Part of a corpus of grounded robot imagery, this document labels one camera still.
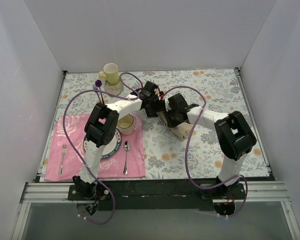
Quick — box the beige cloth napkin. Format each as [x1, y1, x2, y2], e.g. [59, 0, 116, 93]
[168, 122, 193, 141]

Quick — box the silver metal spoon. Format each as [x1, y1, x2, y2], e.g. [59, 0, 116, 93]
[123, 140, 131, 175]

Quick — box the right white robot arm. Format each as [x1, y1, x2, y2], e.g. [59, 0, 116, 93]
[164, 93, 257, 199]

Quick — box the round woven coaster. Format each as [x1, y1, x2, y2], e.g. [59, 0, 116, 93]
[104, 78, 124, 95]

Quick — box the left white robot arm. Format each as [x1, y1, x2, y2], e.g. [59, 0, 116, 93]
[72, 81, 165, 200]

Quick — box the white plate teal rim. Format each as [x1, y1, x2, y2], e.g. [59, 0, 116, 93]
[82, 127, 123, 161]

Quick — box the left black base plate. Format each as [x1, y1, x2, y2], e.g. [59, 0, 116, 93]
[67, 183, 111, 201]

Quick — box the floral tablecloth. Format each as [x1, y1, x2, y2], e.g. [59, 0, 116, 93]
[38, 68, 272, 183]

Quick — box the silver metal fork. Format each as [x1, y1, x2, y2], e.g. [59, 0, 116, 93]
[58, 144, 68, 177]

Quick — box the aluminium frame rail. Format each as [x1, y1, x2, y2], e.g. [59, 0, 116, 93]
[20, 180, 291, 203]

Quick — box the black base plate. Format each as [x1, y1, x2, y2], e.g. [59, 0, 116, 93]
[67, 183, 111, 201]
[200, 182, 246, 201]

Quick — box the purple plastic fork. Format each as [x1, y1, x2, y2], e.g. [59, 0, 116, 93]
[92, 83, 105, 104]

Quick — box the pink floral placemat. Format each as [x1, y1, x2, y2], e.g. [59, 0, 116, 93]
[44, 114, 146, 182]

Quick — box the cream mug dark rim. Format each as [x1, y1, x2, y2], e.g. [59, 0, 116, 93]
[117, 114, 135, 136]

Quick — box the yellow mug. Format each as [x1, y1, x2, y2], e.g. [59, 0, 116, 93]
[98, 63, 120, 85]

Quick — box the purple plastic spoon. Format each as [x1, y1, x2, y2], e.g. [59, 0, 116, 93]
[95, 79, 102, 95]

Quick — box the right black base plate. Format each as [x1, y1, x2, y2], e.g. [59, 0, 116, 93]
[200, 182, 246, 201]

